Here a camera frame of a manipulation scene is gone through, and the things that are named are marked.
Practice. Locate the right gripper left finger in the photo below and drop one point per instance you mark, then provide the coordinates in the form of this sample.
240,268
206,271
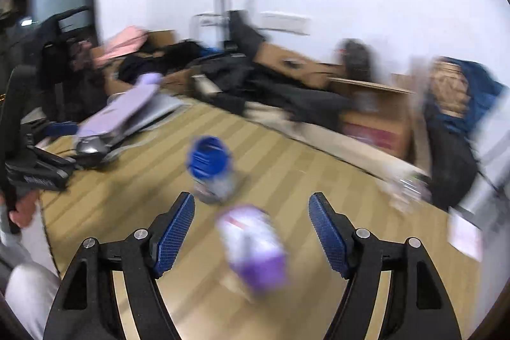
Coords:
85,306

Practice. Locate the clear crumpled plastic bottle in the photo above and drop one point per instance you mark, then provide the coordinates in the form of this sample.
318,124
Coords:
407,189

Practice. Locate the pink bag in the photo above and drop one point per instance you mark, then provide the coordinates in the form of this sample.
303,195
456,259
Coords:
128,41

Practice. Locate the black jacket pile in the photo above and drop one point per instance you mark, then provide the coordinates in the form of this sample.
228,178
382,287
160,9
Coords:
233,83

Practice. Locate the silver laptop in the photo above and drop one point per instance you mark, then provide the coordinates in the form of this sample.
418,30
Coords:
158,107

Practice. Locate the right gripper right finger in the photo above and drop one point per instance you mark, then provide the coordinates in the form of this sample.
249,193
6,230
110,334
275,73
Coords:
417,305

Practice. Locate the large cardboard box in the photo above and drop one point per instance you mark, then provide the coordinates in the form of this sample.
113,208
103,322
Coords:
378,115

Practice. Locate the brown cardboard box with handle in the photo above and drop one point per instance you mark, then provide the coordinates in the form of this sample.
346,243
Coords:
311,73

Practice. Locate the person's left hand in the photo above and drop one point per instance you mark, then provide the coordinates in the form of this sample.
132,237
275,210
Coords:
23,214

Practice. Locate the black bag on trolley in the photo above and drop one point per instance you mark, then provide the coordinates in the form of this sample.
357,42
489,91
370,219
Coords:
247,39

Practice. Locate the blue pill bottle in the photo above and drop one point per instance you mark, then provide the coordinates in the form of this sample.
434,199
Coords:
210,164

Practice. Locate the dark grey knit item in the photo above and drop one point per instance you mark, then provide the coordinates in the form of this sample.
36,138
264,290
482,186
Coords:
357,59

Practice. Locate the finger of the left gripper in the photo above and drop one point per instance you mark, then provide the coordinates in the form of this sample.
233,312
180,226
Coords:
42,176
39,130

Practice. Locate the woven rattan ball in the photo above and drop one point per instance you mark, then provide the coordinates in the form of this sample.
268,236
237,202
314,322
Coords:
450,89

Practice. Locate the white wall socket strip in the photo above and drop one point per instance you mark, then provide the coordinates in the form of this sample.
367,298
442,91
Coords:
285,22

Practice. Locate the purple pill bottle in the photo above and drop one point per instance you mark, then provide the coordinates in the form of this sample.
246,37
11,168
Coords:
254,250

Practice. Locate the purple handheld device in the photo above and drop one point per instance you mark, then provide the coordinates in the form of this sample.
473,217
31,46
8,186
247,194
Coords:
106,128

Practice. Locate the beige fabric cover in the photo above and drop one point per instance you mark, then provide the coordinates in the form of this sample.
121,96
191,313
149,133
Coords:
359,154

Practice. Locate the black office chair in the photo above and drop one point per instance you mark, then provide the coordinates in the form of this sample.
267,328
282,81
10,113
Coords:
71,87

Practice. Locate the blue cloth bag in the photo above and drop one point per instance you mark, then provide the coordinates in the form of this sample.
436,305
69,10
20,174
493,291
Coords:
483,90

